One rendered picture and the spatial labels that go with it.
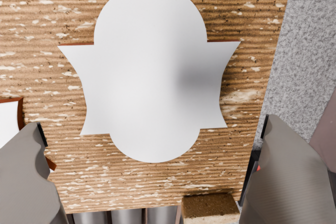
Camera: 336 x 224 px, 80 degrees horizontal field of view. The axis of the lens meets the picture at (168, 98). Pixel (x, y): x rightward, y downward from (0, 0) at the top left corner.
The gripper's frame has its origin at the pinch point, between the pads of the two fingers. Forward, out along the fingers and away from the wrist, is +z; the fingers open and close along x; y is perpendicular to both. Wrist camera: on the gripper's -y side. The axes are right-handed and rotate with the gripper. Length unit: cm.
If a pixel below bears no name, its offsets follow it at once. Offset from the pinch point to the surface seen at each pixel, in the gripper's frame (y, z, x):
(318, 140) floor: 90, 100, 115
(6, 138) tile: 3.7, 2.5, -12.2
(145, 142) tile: 4.8, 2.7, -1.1
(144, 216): 26.1, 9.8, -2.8
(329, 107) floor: 61, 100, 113
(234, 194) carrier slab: 13.7, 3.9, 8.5
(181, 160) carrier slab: 8.1, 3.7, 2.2
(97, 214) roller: 18.7, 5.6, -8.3
